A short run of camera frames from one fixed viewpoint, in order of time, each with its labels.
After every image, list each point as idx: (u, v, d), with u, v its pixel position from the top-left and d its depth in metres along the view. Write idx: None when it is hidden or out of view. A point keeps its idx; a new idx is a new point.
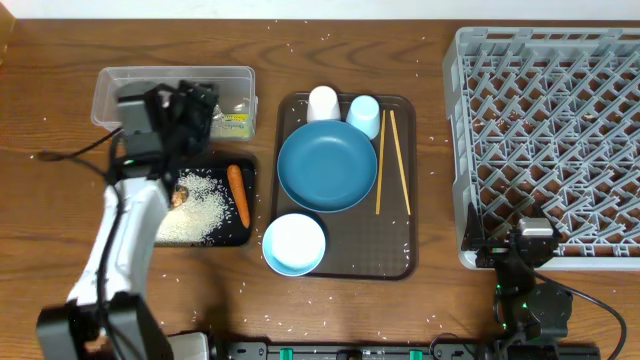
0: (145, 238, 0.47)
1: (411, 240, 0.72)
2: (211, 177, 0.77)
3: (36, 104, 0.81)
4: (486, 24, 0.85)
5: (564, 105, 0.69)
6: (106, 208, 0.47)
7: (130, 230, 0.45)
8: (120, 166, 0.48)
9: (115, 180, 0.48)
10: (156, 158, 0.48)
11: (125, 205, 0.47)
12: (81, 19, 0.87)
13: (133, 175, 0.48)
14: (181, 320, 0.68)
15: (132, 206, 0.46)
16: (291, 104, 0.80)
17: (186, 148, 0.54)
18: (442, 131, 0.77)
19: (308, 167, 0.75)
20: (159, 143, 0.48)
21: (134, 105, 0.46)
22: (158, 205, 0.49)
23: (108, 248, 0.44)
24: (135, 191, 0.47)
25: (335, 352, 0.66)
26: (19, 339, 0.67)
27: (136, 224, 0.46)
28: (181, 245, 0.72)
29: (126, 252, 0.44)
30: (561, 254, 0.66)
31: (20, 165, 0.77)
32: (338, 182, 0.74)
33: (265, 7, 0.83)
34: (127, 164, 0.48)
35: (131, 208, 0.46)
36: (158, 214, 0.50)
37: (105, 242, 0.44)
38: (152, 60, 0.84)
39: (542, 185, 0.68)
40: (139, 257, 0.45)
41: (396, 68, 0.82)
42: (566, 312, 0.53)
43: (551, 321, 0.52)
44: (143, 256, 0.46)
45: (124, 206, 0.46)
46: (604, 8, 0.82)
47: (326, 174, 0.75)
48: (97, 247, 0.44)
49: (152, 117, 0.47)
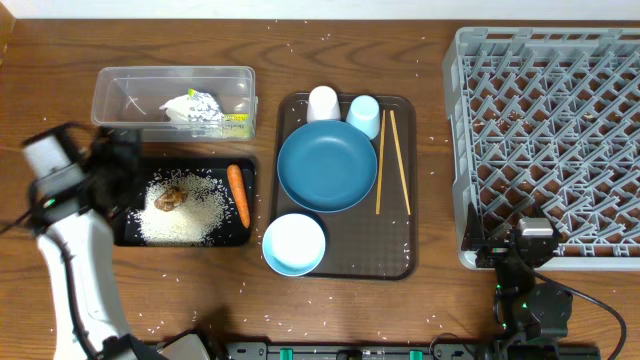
0: (106, 273, 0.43)
1: (411, 240, 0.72)
2: (211, 177, 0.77)
3: (35, 104, 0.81)
4: (486, 24, 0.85)
5: (564, 105, 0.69)
6: (47, 258, 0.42)
7: (88, 275, 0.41)
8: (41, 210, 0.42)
9: (44, 230, 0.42)
10: (81, 188, 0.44)
11: (69, 251, 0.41)
12: (81, 18, 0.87)
13: (61, 214, 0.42)
14: (181, 320, 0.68)
15: (78, 248, 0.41)
16: (291, 104, 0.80)
17: (120, 185, 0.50)
18: (442, 131, 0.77)
19: (308, 166, 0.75)
20: (80, 174, 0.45)
21: (45, 141, 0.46)
22: (102, 233, 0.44)
23: (74, 304, 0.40)
24: (74, 232, 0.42)
25: (335, 352, 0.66)
26: (19, 338, 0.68)
27: (91, 265, 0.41)
28: (181, 246, 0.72)
29: (95, 299, 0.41)
30: (561, 254, 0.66)
31: (20, 165, 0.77)
32: (338, 182, 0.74)
33: (265, 7, 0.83)
34: (48, 205, 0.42)
35: (76, 251, 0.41)
36: (107, 239, 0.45)
37: (64, 296, 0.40)
38: (152, 60, 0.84)
39: (542, 184, 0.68)
40: (111, 295, 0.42)
41: (396, 68, 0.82)
42: (566, 313, 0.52)
43: (550, 321, 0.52)
44: (112, 292, 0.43)
45: (67, 251, 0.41)
46: (604, 8, 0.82)
47: (326, 174, 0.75)
48: (60, 304, 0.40)
49: (67, 151, 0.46)
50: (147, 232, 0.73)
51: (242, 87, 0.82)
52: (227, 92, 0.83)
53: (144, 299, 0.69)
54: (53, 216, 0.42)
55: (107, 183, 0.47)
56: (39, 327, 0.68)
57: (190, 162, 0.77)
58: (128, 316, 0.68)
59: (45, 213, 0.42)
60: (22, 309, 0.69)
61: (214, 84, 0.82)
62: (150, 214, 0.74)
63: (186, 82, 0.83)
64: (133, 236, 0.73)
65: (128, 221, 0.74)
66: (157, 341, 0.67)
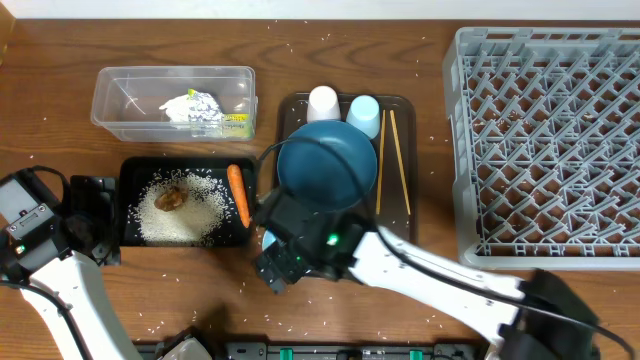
0: (105, 306, 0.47)
1: (411, 239, 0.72)
2: (211, 177, 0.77)
3: (36, 104, 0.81)
4: (486, 23, 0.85)
5: (564, 105, 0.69)
6: (47, 314, 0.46)
7: (86, 315, 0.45)
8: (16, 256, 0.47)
9: (29, 281, 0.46)
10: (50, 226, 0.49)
11: (64, 301, 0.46)
12: (80, 18, 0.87)
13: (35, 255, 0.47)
14: (181, 319, 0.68)
15: (72, 299, 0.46)
16: (291, 104, 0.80)
17: (97, 235, 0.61)
18: (442, 131, 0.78)
19: (322, 162, 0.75)
20: (50, 211, 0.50)
21: (8, 185, 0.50)
22: (90, 270, 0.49)
23: (83, 345, 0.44)
24: (65, 283, 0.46)
25: (335, 352, 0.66)
26: (19, 337, 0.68)
27: (90, 306, 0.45)
28: (181, 246, 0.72)
29: (100, 333, 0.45)
30: (524, 254, 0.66)
31: (20, 165, 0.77)
32: (338, 195, 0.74)
33: (265, 6, 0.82)
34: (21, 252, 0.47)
35: (71, 300, 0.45)
36: (97, 276, 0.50)
37: (73, 341, 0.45)
38: (152, 61, 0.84)
39: (542, 184, 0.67)
40: (111, 326, 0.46)
41: (396, 68, 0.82)
42: (267, 217, 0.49)
43: (302, 209, 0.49)
44: (115, 322, 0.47)
45: (63, 304, 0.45)
46: (604, 9, 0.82)
47: (336, 183, 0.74)
48: (71, 350, 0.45)
49: (34, 193, 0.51)
50: (147, 232, 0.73)
51: (242, 87, 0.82)
52: (227, 92, 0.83)
53: (145, 298, 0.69)
54: (29, 258, 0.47)
55: (83, 228, 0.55)
56: (39, 326, 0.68)
57: (190, 162, 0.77)
58: (128, 316, 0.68)
59: (20, 260, 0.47)
60: (23, 308, 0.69)
61: (214, 84, 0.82)
62: (150, 215, 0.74)
63: (186, 82, 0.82)
64: (133, 236, 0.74)
65: (128, 221, 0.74)
66: (157, 340, 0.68)
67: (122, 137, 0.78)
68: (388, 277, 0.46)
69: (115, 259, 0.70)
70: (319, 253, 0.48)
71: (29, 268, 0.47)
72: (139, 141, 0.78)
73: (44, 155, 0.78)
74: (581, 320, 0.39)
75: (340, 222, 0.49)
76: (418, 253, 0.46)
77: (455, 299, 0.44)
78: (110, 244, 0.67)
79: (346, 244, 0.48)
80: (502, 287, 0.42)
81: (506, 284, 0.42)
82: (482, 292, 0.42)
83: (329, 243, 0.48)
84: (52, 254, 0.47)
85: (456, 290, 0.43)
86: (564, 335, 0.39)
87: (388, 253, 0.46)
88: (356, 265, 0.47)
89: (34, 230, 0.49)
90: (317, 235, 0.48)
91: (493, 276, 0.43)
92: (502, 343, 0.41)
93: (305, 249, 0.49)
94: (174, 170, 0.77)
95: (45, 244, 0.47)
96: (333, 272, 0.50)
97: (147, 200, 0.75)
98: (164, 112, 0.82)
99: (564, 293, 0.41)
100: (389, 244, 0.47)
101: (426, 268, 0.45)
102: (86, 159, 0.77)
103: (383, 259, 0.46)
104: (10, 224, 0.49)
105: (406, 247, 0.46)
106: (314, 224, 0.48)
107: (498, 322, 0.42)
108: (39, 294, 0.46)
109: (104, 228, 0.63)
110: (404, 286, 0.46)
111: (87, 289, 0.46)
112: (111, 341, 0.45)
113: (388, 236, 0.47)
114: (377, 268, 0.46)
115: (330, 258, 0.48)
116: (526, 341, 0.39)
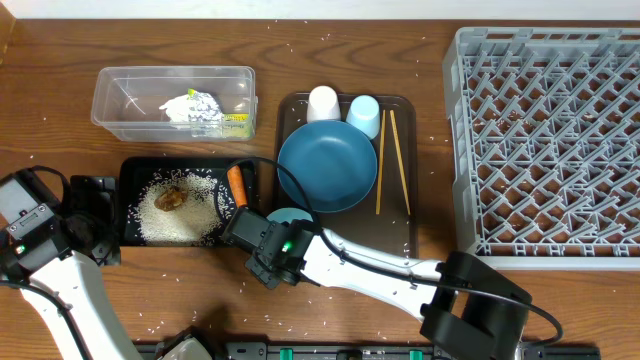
0: (104, 305, 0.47)
1: (411, 239, 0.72)
2: (211, 177, 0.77)
3: (36, 105, 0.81)
4: (486, 23, 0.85)
5: (564, 105, 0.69)
6: (47, 314, 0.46)
7: (85, 315, 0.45)
8: (14, 255, 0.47)
9: (29, 281, 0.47)
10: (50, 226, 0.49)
11: (64, 301, 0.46)
12: (81, 18, 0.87)
13: (34, 255, 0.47)
14: (181, 319, 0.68)
15: (73, 299, 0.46)
16: (291, 104, 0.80)
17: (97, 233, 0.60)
18: (442, 131, 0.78)
19: (318, 163, 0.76)
20: (51, 211, 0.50)
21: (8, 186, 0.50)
22: (90, 270, 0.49)
23: (82, 344, 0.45)
24: (66, 283, 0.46)
25: (335, 352, 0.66)
26: (19, 337, 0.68)
27: (89, 306, 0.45)
28: (181, 246, 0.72)
29: (99, 332, 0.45)
30: (524, 254, 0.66)
31: (19, 165, 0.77)
32: (325, 195, 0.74)
33: (265, 6, 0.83)
34: (21, 252, 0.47)
35: (71, 300, 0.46)
36: (98, 276, 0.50)
37: (72, 342, 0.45)
38: (152, 61, 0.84)
39: (542, 184, 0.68)
40: (110, 325, 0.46)
41: (396, 69, 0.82)
42: (231, 233, 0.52)
43: (261, 221, 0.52)
44: (114, 322, 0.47)
45: (62, 303, 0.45)
46: (605, 9, 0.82)
47: (326, 183, 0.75)
48: (70, 350, 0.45)
49: (34, 193, 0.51)
50: (147, 232, 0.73)
51: (242, 87, 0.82)
52: (227, 92, 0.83)
53: (144, 298, 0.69)
54: (28, 258, 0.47)
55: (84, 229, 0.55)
56: (39, 326, 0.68)
57: (191, 162, 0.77)
58: (128, 316, 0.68)
59: (19, 260, 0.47)
60: (23, 309, 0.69)
61: (214, 84, 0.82)
62: (150, 215, 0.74)
63: (186, 82, 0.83)
64: (133, 235, 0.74)
65: (128, 221, 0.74)
66: (157, 340, 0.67)
67: (122, 137, 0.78)
68: (331, 275, 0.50)
69: (115, 259, 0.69)
70: (275, 261, 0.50)
71: (29, 268, 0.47)
72: (140, 142, 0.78)
73: (44, 154, 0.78)
74: (507, 297, 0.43)
75: (294, 230, 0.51)
76: (357, 250, 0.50)
77: (385, 287, 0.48)
78: (110, 244, 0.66)
79: (295, 249, 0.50)
80: (424, 271, 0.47)
81: (428, 267, 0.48)
82: (406, 277, 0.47)
83: (284, 251, 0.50)
84: (52, 254, 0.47)
85: (387, 279, 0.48)
86: (496, 312, 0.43)
87: (332, 252, 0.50)
88: (305, 267, 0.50)
89: (34, 230, 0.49)
90: (275, 245, 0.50)
91: (416, 263, 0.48)
92: (425, 322, 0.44)
93: (263, 259, 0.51)
94: (175, 169, 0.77)
95: (44, 243, 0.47)
96: (292, 277, 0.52)
97: (147, 199, 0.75)
98: (164, 112, 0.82)
99: (480, 270, 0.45)
100: (332, 245, 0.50)
101: (362, 263, 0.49)
102: (86, 158, 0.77)
103: (326, 258, 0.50)
104: (10, 223, 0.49)
105: (346, 246, 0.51)
106: (271, 234, 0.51)
107: (421, 303, 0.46)
108: (39, 294, 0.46)
109: (104, 227, 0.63)
110: (345, 283, 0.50)
111: (87, 289, 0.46)
112: (111, 341, 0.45)
113: (331, 237, 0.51)
114: (321, 268, 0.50)
115: (284, 264, 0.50)
116: (447, 318, 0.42)
